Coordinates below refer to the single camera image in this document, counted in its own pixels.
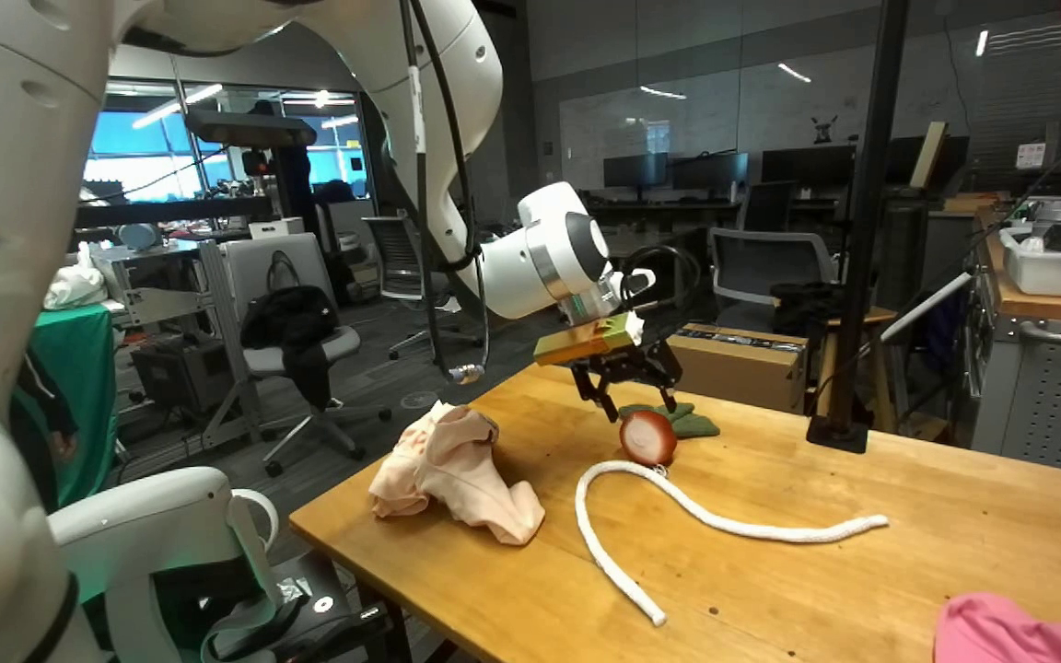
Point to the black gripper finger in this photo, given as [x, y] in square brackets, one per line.
[601, 391]
[669, 387]

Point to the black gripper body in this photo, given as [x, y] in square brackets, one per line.
[626, 367]

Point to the red toy apple with leaves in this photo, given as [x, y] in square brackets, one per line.
[651, 439]

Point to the peach t-shirt with teal print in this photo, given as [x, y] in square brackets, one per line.
[457, 474]

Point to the pink t-shirt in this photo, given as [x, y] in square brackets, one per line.
[1010, 633]

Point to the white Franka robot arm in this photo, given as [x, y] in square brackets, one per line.
[16, 185]

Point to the plain brown cardboard box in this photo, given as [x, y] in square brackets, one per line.
[738, 364]

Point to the grey mesh office chair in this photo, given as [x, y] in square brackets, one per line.
[771, 264]

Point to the black upright pole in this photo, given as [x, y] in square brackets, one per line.
[856, 246]

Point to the white thin pole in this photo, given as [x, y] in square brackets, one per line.
[921, 307]

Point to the office chair with black backpack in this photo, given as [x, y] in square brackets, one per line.
[291, 327]

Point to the grey workbench with wooden top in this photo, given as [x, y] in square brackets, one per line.
[1048, 382]

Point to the white plastic bin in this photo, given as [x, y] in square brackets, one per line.
[1059, 264]

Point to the green cloth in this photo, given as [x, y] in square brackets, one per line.
[70, 391]

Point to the wooden wrist mount plate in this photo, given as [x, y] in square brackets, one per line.
[581, 345]

